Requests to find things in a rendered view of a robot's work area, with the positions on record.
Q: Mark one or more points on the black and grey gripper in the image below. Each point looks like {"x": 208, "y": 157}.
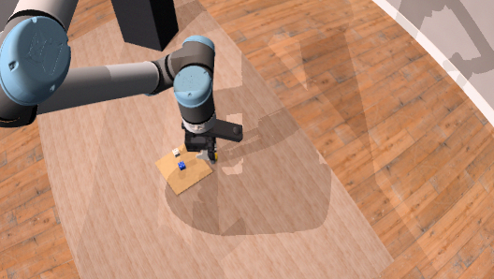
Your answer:
{"x": 198, "y": 142}

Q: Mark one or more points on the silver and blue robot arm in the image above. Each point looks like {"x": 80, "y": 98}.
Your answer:
{"x": 35, "y": 58}

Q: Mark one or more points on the white die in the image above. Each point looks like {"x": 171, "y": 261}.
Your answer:
{"x": 176, "y": 152}

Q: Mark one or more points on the blue die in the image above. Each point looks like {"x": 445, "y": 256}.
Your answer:
{"x": 181, "y": 165}

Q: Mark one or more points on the tan mat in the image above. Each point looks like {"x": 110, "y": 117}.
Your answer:
{"x": 180, "y": 180}

